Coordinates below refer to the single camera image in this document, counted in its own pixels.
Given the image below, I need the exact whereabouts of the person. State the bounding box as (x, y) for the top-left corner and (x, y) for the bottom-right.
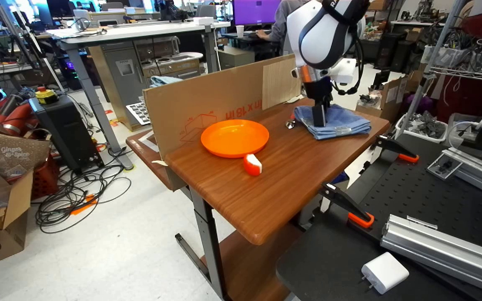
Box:
(256, 0), (308, 56)

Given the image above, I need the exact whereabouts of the short aluminium rail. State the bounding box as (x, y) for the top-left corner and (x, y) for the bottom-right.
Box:
(442, 147), (482, 204)

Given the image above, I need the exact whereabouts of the white bin of grey parts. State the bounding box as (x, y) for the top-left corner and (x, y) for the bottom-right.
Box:
(395, 110), (449, 144)

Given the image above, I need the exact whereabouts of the red plastic crate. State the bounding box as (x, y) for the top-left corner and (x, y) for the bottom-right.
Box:
(31, 152), (60, 201)

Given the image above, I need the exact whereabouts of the yellow emergency stop button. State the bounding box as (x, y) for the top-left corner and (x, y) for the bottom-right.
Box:
(35, 86), (59, 105)

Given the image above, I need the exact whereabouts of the white power adapter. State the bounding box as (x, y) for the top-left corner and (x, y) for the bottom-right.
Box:
(361, 251), (410, 295)

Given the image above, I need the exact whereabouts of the brown cardboard panel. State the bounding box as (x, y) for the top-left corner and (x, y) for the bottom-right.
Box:
(143, 59), (267, 161)

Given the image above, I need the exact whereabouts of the orange plastic plate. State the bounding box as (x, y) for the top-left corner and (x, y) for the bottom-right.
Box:
(200, 119), (270, 159)

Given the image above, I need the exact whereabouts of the blue towel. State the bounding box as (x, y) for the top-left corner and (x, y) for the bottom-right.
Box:
(294, 103), (372, 140)

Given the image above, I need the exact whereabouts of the light blue cloth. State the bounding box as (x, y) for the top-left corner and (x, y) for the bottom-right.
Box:
(149, 75), (183, 88)

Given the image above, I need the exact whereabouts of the white standing desk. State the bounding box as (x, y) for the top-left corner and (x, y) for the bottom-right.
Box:
(46, 20), (231, 171)

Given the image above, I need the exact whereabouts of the white keyboard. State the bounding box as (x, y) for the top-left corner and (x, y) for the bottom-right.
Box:
(126, 102), (152, 126)

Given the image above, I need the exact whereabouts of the small orange and white object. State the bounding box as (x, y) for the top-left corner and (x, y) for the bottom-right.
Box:
(243, 153), (263, 176)

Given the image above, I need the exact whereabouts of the row of monitors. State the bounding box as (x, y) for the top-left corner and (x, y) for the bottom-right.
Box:
(0, 0), (75, 24)

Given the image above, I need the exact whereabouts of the open cardboard box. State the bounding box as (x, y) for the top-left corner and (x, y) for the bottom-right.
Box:
(356, 75), (409, 124)

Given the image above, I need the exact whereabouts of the long aluminium rail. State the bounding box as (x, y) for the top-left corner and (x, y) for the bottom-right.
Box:
(380, 214), (482, 298)

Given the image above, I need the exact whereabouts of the light wood-pattern board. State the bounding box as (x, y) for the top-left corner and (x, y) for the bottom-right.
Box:
(262, 54), (303, 110)

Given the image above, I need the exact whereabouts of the metal wire shelf rack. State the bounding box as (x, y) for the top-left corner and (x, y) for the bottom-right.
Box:
(399, 0), (482, 139)

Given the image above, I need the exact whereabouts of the stack of cardboard boxes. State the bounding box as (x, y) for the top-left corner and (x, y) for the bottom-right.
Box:
(0, 115), (53, 273)

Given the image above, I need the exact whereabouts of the black computer tower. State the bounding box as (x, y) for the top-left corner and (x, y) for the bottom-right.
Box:
(28, 95), (105, 173)

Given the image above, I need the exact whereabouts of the heap of black cables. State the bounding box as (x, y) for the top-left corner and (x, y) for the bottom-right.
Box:
(35, 145), (133, 234)

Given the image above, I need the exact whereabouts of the grey box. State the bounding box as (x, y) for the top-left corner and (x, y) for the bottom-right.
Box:
(218, 46), (256, 70)

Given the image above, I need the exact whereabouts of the office chair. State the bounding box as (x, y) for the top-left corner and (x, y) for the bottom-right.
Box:
(195, 4), (218, 18)

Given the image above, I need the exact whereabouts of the black and orange clamp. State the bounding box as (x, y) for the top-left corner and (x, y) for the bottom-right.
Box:
(372, 134), (420, 163)
(319, 181), (375, 229)

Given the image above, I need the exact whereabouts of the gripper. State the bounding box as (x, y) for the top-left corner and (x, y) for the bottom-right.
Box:
(303, 79), (335, 128)

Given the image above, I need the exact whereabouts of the silver socket plate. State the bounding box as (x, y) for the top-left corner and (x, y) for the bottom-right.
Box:
(426, 151), (462, 176)

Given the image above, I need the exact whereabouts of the purple lit monitor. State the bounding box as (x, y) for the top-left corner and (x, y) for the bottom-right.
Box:
(232, 0), (282, 26)

